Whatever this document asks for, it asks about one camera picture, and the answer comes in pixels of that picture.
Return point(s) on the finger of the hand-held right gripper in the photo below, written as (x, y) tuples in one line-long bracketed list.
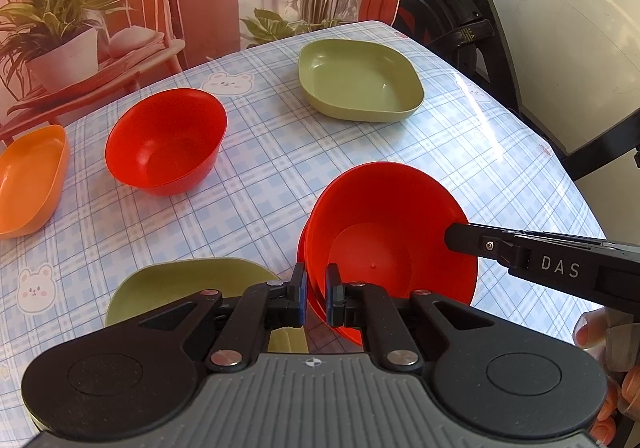
[(480, 244)]

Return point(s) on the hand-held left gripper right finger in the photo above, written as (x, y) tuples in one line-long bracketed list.
[(330, 299)]

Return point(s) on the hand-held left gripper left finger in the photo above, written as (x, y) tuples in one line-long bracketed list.
[(301, 299)]

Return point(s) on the red plastic bowl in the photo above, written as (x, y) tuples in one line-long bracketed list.
[(390, 228), (165, 143), (303, 268)]

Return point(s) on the green plastic plate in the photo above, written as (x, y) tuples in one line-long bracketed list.
[(357, 78), (185, 285)]

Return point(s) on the orange plastic plate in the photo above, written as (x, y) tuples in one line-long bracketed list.
[(27, 178)]

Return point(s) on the person's right hand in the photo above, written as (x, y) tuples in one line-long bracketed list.
[(590, 330)]

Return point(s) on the blue plaid tablecloth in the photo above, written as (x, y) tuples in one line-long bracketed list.
[(260, 178)]

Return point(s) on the black exercise bike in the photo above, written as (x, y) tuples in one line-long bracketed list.
[(450, 8)]

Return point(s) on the printed backdrop cloth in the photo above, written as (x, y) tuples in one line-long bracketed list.
[(150, 3)]

